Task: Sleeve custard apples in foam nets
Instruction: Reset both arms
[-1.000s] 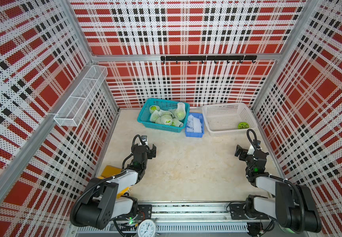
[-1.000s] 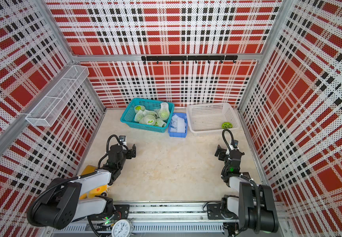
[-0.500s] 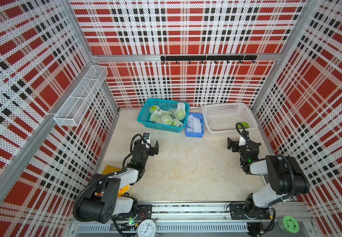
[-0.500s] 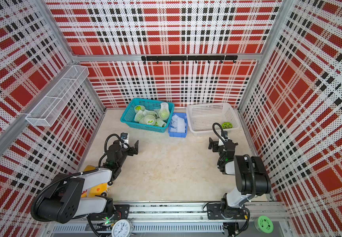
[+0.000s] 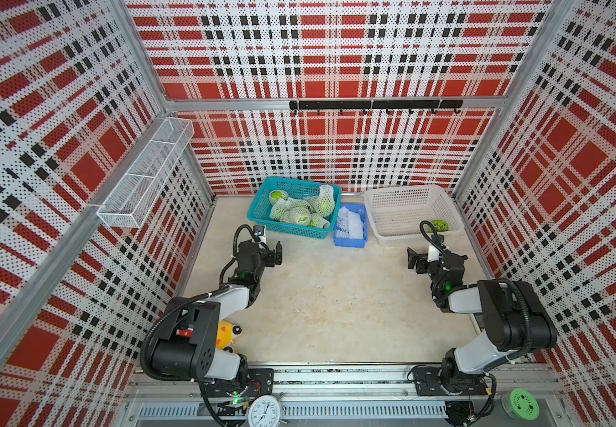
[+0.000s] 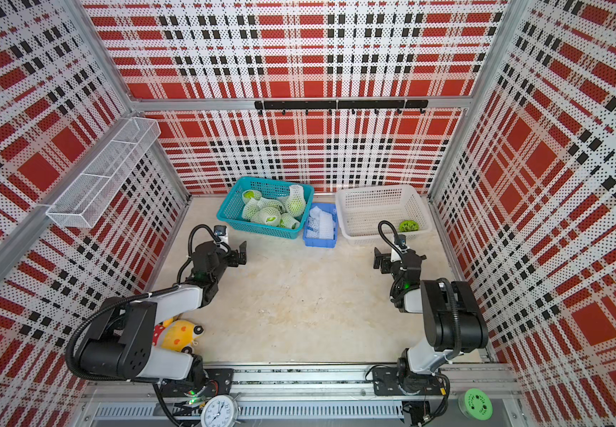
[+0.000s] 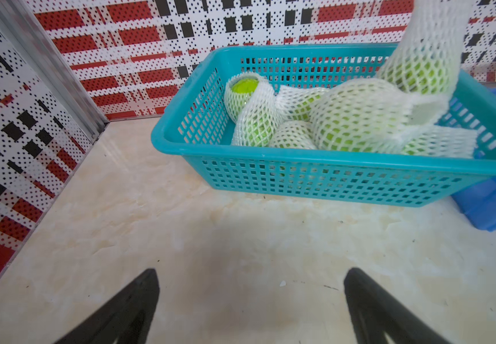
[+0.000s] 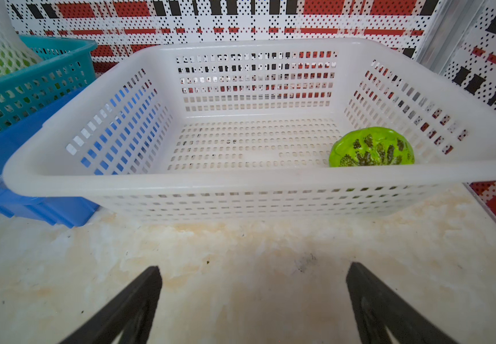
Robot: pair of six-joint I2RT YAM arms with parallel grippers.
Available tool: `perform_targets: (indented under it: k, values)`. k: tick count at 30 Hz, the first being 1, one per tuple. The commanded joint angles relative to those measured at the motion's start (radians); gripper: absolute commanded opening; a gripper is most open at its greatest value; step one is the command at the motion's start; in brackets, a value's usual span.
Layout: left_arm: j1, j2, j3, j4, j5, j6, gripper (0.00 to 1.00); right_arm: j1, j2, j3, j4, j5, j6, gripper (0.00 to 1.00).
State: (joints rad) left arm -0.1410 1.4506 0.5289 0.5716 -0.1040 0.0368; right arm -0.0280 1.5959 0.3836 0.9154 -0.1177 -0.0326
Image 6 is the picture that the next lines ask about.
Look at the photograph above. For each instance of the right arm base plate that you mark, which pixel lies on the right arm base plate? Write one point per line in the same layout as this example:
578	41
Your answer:
390	381

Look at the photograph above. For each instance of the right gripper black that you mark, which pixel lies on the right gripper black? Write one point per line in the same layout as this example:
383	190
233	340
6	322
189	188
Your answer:
384	261

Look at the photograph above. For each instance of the green tape spool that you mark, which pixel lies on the green tape spool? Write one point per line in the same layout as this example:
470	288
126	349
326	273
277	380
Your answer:
475	404

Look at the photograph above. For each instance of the white plastic basket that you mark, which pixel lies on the white plastic basket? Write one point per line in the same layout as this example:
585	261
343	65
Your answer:
360	211

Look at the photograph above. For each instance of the sleeved custard apple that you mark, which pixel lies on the sleeved custard apple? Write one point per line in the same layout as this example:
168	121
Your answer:
272	203
249	195
288	222

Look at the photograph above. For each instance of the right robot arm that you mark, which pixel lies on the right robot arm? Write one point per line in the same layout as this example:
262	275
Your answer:
453	325

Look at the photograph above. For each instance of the teal plastic basket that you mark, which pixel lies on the teal plastic basket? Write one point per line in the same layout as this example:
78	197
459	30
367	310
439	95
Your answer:
235	213

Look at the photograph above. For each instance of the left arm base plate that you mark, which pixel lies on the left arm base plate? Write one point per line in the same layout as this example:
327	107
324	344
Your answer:
207	384

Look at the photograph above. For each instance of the round pressure gauge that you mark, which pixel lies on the round pressure gauge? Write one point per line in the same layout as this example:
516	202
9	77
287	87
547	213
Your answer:
220	411

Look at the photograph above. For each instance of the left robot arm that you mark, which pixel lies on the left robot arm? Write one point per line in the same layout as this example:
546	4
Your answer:
114	344

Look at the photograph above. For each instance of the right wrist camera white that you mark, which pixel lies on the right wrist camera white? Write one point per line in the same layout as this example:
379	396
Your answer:
400	247

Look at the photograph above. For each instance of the yellow plush toy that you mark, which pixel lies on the yellow plush toy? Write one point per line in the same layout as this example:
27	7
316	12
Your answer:
177	335

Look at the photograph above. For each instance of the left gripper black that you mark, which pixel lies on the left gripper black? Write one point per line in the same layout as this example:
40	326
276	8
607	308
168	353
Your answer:
234	261

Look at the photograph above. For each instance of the blue plastic tray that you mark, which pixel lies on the blue plastic tray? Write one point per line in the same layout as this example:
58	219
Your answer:
331	208

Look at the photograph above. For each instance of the black hook rail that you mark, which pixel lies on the black hook rail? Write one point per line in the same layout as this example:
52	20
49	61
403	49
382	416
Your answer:
284	106

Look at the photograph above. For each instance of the stack of white foam nets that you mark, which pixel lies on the stack of white foam nets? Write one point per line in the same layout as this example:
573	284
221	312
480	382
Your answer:
320	224

